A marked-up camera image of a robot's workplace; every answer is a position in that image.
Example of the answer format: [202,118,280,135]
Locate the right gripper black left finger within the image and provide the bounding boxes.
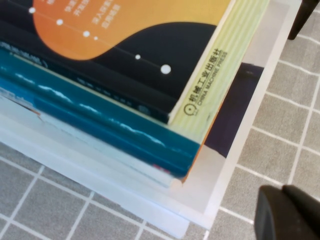
[254,185,316,240]

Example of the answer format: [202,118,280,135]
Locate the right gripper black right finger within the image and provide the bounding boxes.
[282,184,320,240]

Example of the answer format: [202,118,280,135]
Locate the orange cover book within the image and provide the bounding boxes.
[178,132,210,187]

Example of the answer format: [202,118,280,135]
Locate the teal book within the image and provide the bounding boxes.
[0,46,202,179]

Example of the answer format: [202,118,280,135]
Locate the black perforated book stand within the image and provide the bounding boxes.
[287,0,320,41]

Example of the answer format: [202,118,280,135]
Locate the dark robot book orange shapes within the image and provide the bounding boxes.
[0,0,237,124]

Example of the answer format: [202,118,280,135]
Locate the translucent white plastic tray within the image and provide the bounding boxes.
[0,0,304,239]

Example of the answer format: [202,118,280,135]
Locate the grey checked tablecloth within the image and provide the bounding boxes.
[0,32,320,240]

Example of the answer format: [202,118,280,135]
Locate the navy blue flat item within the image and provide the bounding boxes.
[206,63,266,159]

